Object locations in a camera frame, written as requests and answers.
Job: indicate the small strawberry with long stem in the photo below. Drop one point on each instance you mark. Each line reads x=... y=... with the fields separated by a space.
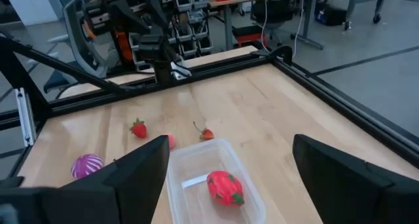
x=207 y=134

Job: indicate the clear plastic tupperware container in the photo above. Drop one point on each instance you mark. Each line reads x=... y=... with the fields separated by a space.
x=183 y=171

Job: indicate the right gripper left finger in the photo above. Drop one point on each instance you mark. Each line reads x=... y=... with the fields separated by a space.
x=131 y=191

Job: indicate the pale pink strawberry toy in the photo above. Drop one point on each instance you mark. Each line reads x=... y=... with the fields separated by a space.
x=172 y=141

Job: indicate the parts bin rack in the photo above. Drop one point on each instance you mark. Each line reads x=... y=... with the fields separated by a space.
x=193 y=27

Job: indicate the red strawberry toy green leaves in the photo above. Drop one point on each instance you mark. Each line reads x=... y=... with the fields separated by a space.
x=139 y=129

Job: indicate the black office chair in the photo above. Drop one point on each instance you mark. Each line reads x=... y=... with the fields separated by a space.
x=276 y=11

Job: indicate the red black step stool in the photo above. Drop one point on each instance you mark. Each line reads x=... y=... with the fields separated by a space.
x=248 y=35

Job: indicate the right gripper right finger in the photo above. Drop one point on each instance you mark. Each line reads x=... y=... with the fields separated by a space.
x=343 y=191

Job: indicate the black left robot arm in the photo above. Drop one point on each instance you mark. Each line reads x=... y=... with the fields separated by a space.
x=162 y=70

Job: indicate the white frame bracket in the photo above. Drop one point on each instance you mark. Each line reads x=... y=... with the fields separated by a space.
x=24 y=116

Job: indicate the black floor box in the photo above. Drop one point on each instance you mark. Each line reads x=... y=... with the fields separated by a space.
x=330 y=14

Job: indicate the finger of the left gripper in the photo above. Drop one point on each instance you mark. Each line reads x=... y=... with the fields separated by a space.
x=160 y=11
x=129 y=17

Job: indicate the orange object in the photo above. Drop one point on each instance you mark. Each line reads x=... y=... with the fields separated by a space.
x=124 y=47

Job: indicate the large red fruit toy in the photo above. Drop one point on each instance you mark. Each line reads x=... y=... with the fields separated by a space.
x=226 y=188

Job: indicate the grey office chair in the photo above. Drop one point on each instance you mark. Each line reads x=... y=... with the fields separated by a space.
x=82 y=44

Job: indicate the silver arm base bracket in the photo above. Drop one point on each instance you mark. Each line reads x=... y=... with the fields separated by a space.
x=180 y=70

